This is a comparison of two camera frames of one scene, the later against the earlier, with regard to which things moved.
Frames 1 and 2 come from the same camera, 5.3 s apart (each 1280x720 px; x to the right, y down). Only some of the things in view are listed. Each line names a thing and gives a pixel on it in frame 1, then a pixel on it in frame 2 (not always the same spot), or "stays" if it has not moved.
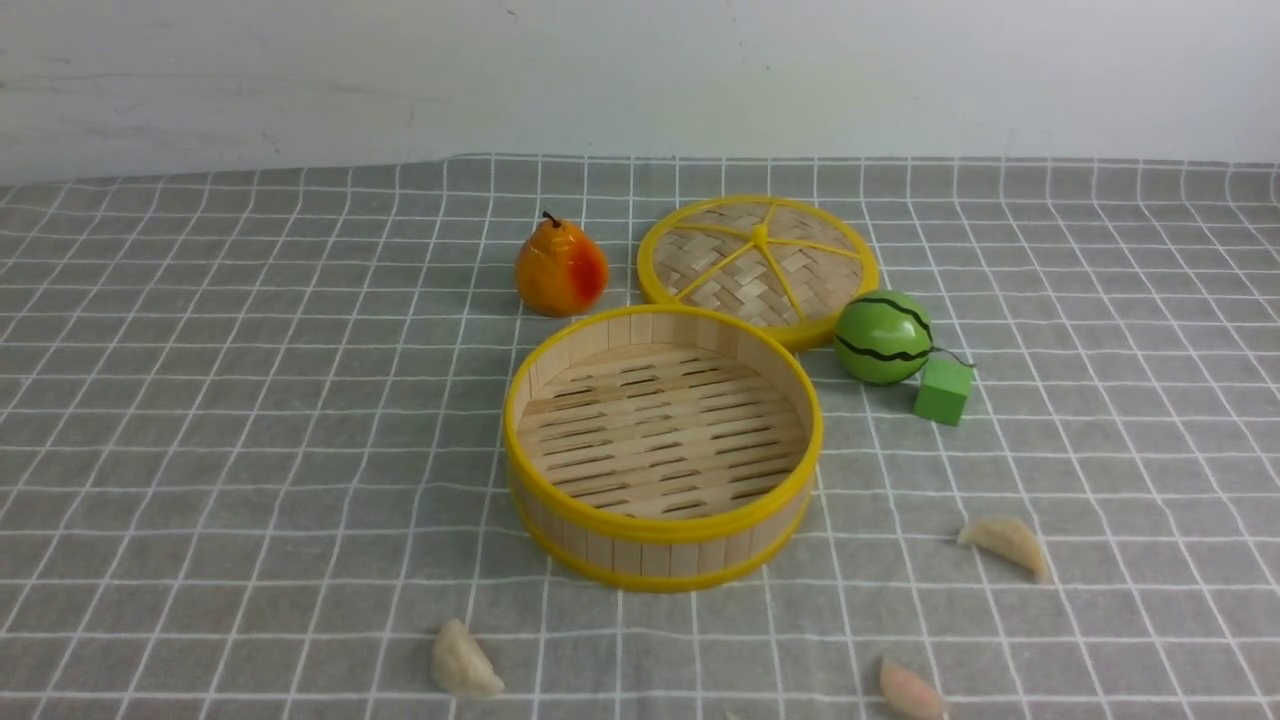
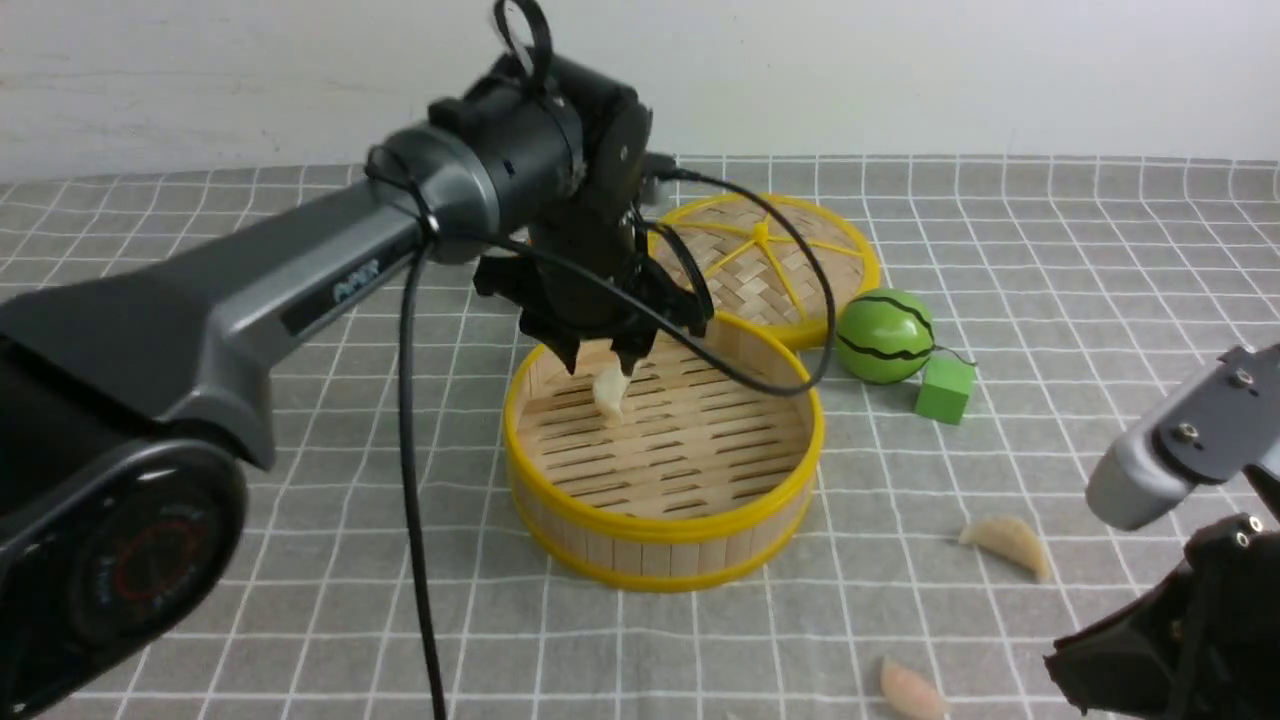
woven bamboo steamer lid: (786, 262) stays
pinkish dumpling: (905, 698) stays
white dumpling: (1010, 537) stays
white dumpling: (460, 665) to (608, 388)
